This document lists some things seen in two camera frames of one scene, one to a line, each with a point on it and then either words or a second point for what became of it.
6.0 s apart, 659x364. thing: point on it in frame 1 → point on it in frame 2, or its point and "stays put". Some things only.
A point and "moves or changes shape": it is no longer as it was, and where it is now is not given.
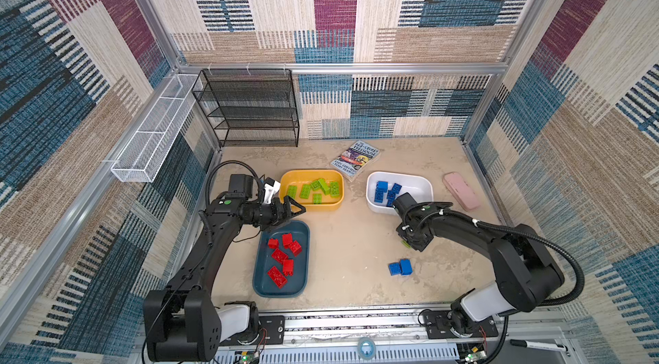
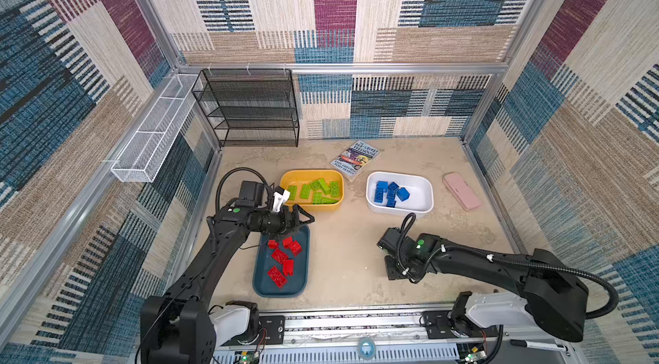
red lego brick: (288, 267) stays put
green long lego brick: (305, 191) stays put
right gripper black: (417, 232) → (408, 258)
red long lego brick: (276, 276) stays put
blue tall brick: (406, 266) moves or changes shape
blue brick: (390, 197) stays put
